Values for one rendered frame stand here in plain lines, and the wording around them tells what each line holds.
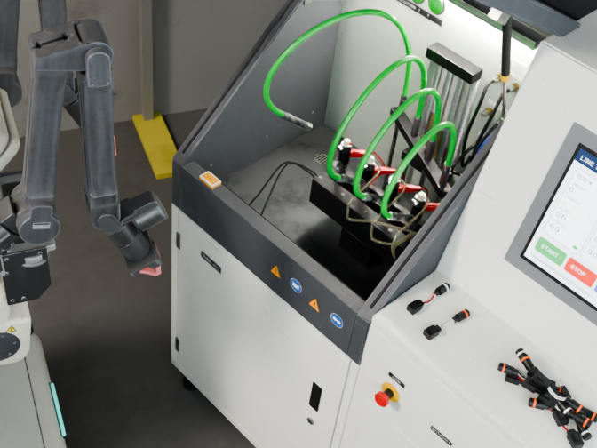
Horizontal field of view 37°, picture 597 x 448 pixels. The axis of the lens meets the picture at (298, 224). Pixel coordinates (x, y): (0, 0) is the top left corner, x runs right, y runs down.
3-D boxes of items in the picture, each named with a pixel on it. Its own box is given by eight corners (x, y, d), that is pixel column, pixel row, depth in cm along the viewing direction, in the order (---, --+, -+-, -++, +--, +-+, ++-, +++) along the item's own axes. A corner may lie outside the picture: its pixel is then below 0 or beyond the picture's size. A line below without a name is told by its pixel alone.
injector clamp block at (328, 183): (306, 220, 237) (312, 177, 227) (331, 204, 243) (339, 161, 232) (401, 297, 222) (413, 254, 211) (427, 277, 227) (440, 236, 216)
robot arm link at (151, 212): (85, 191, 180) (94, 220, 175) (136, 164, 180) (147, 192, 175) (113, 225, 189) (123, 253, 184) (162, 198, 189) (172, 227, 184)
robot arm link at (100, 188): (67, 19, 153) (81, 54, 146) (101, 15, 155) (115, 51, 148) (83, 203, 183) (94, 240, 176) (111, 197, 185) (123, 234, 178)
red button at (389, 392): (369, 400, 206) (372, 387, 202) (380, 390, 208) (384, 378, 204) (386, 415, 203) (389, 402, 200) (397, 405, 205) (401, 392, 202)
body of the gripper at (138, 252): (148, 230, 195) (133, 211, 189) (161, 264, 189) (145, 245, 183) (123, 244, 195) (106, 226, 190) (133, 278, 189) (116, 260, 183)
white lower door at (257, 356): (174, 362, 289) (175, 210, 241) (179, 358, 290) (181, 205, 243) (314, 503, 259) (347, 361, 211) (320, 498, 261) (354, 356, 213)
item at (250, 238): (180, 211, 241) (181, 165, 229) (194, 204, 243) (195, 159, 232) (346, 356, 212) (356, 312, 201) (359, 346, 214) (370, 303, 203)
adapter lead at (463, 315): (428, 340, 193) (430, 335, 192) (421, 333, 195) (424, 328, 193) (469, 318, 199) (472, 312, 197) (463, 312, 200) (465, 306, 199)
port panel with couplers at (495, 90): (460, 157, 227) (490, 54, 206) (468, 152, 229) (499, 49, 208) (501, 185, 221) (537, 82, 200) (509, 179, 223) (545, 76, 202)
